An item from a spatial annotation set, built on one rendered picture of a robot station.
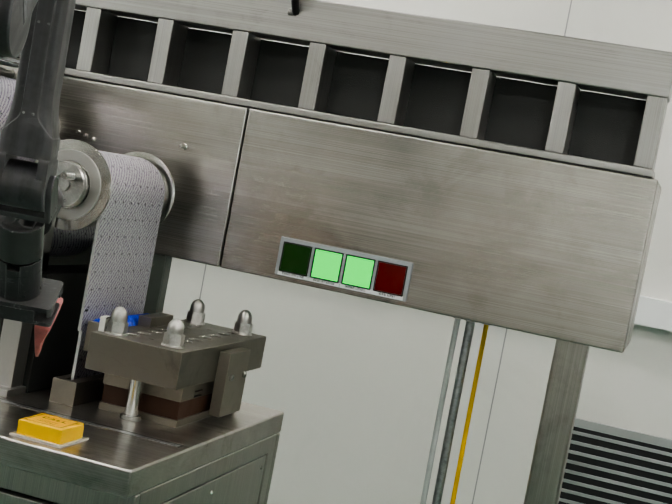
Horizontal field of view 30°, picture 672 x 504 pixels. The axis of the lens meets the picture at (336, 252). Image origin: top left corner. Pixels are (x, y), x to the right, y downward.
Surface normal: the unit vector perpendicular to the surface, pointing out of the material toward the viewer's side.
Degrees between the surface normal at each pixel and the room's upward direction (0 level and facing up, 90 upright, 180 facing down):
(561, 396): 90
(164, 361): 90
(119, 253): 90
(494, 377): 90
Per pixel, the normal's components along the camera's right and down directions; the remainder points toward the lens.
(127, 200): 0.94, 0.19
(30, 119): 0.01, 0.11
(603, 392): -0.27, 0.00
